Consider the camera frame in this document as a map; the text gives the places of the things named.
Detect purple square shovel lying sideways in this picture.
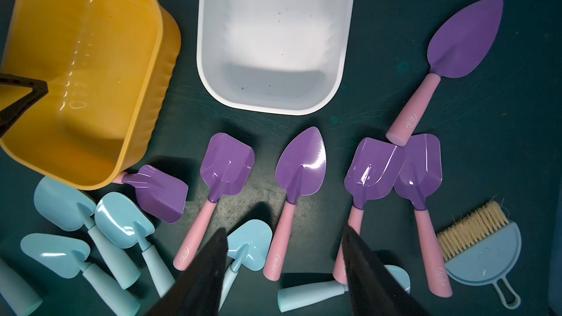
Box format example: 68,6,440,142
113,165,189,224

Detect light blue shovel upper left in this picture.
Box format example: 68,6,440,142
34,177,141,290

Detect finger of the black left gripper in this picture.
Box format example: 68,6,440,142
1,73,48,137

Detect white plastic storage box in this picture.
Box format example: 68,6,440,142
196,0,354,116

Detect purple square shovel pink handle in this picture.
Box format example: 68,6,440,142
173,133,255,271

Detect blue hand brush tan bristles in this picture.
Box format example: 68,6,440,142
437,200,522,310

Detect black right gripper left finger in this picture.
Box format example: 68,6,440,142
146,228,228,315

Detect light blue shovel far left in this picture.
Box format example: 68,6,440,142
1,260,43,316

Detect yellow plastic storage box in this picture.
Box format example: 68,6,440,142
1,0,181,190

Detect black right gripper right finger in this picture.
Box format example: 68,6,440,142
342,226,429,315

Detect light blue shovel lying right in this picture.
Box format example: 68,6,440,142
277,265,411,312

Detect purple pointed shovel pink handle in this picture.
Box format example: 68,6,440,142
263,127,326,281

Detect light blue shovel middle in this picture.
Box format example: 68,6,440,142
95,192,175,298

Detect purple pointed shovel far right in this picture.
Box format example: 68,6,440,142
386,0,503,146

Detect light blue pointed shovel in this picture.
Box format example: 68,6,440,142
20,233,141,315
219,219,273,309

